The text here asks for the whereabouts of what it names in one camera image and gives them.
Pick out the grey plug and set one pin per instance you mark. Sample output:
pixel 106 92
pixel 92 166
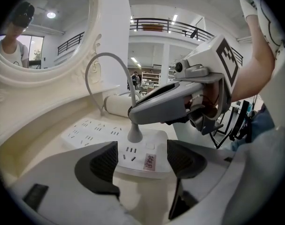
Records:
pixel 135 136

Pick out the white printed shirt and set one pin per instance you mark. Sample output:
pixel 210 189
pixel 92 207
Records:
pixel 269 172

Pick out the person's right hand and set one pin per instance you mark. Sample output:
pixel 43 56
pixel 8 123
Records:
pixel 206 99

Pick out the white hair dryer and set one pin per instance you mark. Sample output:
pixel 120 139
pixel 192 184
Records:
pixel 116 105

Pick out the cream carved dressing table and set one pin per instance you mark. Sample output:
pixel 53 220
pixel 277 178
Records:
pixel 39 130

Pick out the white power strip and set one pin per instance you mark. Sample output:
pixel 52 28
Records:
pixel 97 131

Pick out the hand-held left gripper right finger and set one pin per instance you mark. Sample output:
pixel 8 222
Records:
pixel 191 165

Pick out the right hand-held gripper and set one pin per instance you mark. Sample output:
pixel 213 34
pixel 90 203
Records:
pixel 210 57

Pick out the white storage shelf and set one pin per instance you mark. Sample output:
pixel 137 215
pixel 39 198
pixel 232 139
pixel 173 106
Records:
pixel 151 80

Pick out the black balcony railing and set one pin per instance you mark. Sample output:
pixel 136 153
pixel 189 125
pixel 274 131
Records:
pixel 179 22

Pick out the oval mirror cream frame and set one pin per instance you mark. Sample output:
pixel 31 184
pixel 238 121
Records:
pixel 39 77

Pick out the blue jeans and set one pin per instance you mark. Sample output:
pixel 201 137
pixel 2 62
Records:
pixel 262 121

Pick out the black metal frame table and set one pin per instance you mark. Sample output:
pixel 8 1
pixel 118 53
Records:
pixel 244 116

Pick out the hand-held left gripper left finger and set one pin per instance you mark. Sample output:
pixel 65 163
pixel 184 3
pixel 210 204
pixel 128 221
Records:
pixel 62 177

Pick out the person's right forearm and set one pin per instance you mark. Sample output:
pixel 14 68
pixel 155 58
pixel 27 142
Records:
pixel 257 64

